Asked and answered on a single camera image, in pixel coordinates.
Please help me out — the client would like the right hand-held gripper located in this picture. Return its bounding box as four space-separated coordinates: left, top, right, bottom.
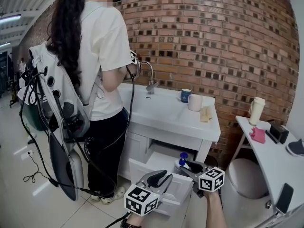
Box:
179 160 225 199

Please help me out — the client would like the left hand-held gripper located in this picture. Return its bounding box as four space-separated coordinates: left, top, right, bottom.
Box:
123 170 174 217

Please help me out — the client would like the blue-capped bottle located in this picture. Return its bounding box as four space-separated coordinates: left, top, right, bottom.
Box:
174 152 191 173

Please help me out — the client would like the white drawer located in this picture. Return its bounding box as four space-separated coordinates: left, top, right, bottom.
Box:
128 150 195 216

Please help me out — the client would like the person's left forearm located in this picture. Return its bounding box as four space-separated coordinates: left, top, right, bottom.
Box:
127 213 146 228

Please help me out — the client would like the person's right forearm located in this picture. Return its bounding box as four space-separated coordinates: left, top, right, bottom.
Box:
204 190 225 228

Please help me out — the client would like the white round bin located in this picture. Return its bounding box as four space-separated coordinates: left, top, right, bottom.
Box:
219 158 276 228

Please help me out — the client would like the white vanity cabinet with sink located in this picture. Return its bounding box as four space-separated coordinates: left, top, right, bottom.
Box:
117 81 222 183

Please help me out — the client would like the white cup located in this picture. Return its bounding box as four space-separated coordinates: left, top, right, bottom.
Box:
187 94 203 112

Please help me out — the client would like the white curved table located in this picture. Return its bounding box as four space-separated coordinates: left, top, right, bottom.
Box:
235 115 304 228

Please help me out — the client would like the blue mug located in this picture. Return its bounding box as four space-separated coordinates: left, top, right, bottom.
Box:
177 88 193 104

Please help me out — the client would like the pink cloth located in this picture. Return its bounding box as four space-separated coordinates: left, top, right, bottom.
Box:
249 126 266 143

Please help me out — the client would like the cream tumbler with lid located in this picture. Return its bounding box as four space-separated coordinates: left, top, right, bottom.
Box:
248 96 266 127

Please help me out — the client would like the black box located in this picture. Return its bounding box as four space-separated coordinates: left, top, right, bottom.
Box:
265 122 290 145

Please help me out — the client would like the chrome faucet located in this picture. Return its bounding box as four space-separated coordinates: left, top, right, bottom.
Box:
139 61 159 95

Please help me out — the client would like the black phone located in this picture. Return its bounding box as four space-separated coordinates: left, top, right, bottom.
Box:
275 182 295 215

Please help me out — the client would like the dark grey shoe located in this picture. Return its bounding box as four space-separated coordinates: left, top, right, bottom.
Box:
285 138 304 157

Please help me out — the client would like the white power strip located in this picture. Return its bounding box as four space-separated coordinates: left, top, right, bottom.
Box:
20 151 37 161

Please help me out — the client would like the green bin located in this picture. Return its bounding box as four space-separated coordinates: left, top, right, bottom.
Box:
23 103 52 132

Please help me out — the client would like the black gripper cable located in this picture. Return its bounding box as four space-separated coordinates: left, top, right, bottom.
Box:
111 210 132 228

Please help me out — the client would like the black floor cable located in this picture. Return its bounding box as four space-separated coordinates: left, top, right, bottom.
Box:
23 154 43 183

